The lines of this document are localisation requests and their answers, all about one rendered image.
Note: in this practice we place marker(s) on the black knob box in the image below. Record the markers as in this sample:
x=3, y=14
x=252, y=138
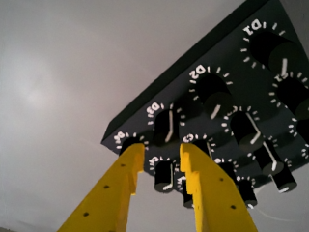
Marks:
x=244, y=55

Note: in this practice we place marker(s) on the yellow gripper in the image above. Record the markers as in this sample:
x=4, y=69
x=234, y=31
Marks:
x=218, y=205

